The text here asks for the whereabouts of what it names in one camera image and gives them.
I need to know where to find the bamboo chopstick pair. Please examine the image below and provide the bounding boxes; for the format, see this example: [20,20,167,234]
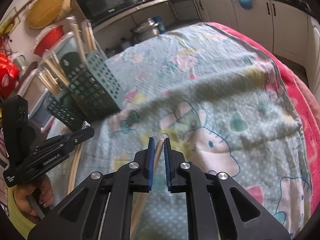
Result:
[42,50,70,87]
[66,16,86,64]
[130,133,167,239]
[36,68,61,96]

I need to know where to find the white kitchen cabinets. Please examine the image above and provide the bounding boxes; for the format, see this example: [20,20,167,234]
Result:
[195,0,319,93]

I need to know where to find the left hand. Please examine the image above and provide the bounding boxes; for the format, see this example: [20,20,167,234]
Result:
[14,174,55,224]

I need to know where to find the yellow sleeve cuff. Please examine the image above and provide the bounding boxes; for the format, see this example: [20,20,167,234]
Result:
[7,187,36,239]

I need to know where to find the pastel drawer tower left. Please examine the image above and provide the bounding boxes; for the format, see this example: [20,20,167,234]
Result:
[17,69,54,133]

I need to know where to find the red shopping bag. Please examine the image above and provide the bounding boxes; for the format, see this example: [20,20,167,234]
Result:
[0,53,20,99]

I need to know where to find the green plastic utensil basket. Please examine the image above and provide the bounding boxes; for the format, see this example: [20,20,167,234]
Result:
[44,50,124,131]

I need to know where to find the cartoon print table cloth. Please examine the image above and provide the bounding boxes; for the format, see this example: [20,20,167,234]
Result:
[47,22,312,240]

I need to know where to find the blue drawer tower right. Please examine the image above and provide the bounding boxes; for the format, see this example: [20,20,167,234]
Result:
[52,31,81,67]

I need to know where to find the red plastic basin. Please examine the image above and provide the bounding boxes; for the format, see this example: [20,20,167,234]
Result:
[33,25,65,57]

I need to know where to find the pink red blanket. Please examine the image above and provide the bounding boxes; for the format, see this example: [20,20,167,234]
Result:
[210,22,319,213]

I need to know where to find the fruit picture left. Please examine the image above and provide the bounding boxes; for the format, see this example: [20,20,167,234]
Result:
[0,7,21,35]

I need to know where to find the round bamboo board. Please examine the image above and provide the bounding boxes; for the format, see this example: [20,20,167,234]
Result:
[27,0,64,29]

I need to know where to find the woven round mat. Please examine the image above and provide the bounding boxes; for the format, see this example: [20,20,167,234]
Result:
[54,0,72,22]

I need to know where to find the metal shelf rack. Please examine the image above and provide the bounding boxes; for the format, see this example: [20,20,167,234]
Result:
[93,0,201,50]

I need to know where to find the stacked steel pots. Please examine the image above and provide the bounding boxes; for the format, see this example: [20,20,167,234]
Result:
[130,18,160,43]

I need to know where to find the blue hanging pouch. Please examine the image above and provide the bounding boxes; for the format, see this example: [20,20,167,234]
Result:
[238,0,253,10]

